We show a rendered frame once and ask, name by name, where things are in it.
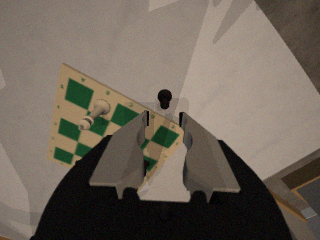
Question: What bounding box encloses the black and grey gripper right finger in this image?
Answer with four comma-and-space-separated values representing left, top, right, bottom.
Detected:
179, 112, 293, 240

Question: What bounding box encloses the white chess piece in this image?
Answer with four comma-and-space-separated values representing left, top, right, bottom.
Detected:
78, 99, 111, 131

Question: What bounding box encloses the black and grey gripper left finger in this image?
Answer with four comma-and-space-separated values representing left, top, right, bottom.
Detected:
32, 110, 149, 240

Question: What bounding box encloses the green and cream chessboard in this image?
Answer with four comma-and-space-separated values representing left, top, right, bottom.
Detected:
46, 63, 184, 193

